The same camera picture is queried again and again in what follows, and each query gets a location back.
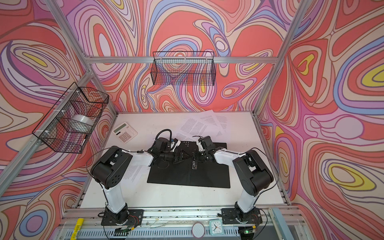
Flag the red folder black inside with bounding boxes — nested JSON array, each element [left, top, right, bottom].
[[147, 141, 231, 189]]

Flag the printed paper sheet far stack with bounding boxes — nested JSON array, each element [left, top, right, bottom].
[[175, 110, 228, 143]]

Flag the black wire basket wall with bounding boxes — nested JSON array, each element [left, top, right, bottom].
[[151, 51, 216, 86], [32, 83, 109, 154]]

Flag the white tape roll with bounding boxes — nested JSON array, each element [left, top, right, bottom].
[[71, 114, 94, 126]]

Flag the black wire basket back wall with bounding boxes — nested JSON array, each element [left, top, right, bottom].
[[151, 51, 216, 86]]

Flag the round pink white disc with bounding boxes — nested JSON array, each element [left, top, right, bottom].
[[192, 223, 206, 239]]

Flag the yellow marker pen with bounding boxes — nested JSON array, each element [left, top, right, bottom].
[[70, 218, 84, 240]]

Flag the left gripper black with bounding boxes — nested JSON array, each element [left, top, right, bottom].
[[159, 150, 190, 166]]

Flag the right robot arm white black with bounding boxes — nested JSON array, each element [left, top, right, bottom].
[[197, 136, 274, 224]]

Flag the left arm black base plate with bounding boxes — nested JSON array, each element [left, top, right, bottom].
[[101, 208, 144, 227]]

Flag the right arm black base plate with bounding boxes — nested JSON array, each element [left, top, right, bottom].
[[218, 208, 263, 226]]

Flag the light blue bar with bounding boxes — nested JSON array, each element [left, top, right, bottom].
[[268, 208, 295, 240]]

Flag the black wire basket left wall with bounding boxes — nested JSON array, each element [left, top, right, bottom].
[[32, 83, 109, 154]]

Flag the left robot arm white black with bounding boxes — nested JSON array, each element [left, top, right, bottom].
[[90, 138, 181, 226]]

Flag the metal folder clip mechanism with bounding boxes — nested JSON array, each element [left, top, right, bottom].
[[192, 161, 198, 170]]

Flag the pink desk calculator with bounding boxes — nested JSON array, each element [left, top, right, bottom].
[[113, 122, 138, 144]]

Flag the small teal alarm clock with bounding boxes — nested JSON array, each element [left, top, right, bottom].
[[209, 219, 224, 236]]

